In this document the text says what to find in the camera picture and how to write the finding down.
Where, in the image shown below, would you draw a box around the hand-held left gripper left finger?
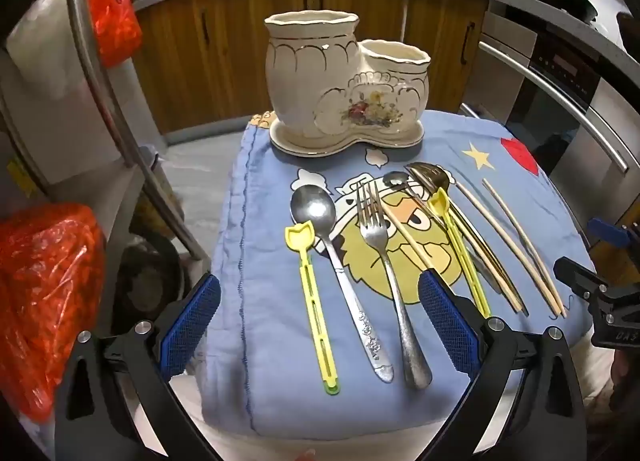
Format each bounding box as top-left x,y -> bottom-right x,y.
55,273 -> 223,461

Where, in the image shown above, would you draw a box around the wooden base cabinets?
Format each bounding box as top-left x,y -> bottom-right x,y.
132,0 -> 488,134

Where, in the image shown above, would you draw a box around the silver fork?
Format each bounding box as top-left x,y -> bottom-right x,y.
356,180 -> 433,390

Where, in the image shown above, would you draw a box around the yellow plastic fork stick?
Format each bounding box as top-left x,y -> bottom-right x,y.
285,221 -> 342,396

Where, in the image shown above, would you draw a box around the cream ceramic saucer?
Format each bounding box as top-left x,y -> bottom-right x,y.
269,111 -> 425,158

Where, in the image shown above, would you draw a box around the blue printed blanket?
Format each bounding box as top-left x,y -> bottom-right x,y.
202,110 -> 598,442

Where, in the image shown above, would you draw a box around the gold fork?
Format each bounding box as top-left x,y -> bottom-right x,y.
417,166 -> 528,317

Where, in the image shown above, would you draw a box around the cream ceramic utensil holder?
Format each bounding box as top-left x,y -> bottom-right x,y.
264,10 -> 432,139

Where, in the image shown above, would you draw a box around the red plastic bag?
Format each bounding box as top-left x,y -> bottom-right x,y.
0,204 -> 107,422
85,0 -> 143,67

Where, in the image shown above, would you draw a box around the small dark spoon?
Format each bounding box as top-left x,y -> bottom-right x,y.
383,170 -> 436,222
405,161 -> 503,292

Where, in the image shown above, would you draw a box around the silver spoon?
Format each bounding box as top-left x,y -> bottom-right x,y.
290,185 -> 396,384

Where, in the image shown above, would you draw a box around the yellow plastic scoop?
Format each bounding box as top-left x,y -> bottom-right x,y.
427,188 -> 492,319

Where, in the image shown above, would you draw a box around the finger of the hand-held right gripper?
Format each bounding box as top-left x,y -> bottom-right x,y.
554,257 -> 613,300
588,219 -> 640,249

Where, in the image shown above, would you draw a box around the dark round pot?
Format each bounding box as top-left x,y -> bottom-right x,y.
117,233 -> 187,322

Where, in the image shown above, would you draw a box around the stainless steel refrigerator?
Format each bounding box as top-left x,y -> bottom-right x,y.
0,0 -> 211,262

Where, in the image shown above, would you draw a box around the wooden chopstick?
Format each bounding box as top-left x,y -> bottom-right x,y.
456,182 -> 562,317
447,211 -> 523,316
381,194 -> 435,272
481,179 -> 567,318

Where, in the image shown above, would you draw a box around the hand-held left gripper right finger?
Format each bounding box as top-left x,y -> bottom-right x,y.
417,268 -> 587,461

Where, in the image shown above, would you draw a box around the stainless steel oven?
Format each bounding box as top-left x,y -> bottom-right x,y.
460,11 -> 640,237

